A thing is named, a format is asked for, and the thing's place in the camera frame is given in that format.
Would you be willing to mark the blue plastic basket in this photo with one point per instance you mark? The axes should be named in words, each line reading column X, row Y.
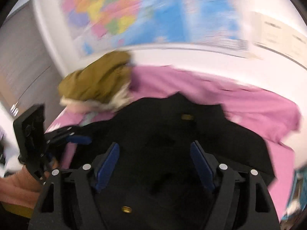
column 296, row 196

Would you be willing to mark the grey wooden door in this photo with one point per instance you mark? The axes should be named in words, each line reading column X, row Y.
column 21, row 60

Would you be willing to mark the olive brown jacket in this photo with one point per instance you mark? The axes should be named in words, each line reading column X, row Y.
column 96, row 81

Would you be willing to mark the colourful wall map poster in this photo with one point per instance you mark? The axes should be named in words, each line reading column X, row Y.
column 156, row 12

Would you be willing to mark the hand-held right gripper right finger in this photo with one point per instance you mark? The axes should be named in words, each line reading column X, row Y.
column 202, row 167

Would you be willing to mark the white wall socket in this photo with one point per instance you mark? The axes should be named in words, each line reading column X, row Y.
column 271, row 33
column 299, row 46

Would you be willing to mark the person's left forearm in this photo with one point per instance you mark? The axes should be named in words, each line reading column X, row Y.
column 19, row 186

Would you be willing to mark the pink daisy print blanket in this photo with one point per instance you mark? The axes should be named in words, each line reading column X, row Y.
column 239, row 105

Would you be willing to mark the cream garment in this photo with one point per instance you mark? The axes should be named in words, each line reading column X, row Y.
column 120, row 98

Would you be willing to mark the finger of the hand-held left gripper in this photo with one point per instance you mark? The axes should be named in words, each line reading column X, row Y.
column 68, row 130
column 79, row 140

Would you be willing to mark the black garment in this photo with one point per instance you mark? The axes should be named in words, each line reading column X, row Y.
column 156, row 129

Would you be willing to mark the person's mustard yellow garment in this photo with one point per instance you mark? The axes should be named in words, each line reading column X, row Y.
column 19, row 210

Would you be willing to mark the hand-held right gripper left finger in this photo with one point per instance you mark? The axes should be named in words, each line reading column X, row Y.
column 108, row 167

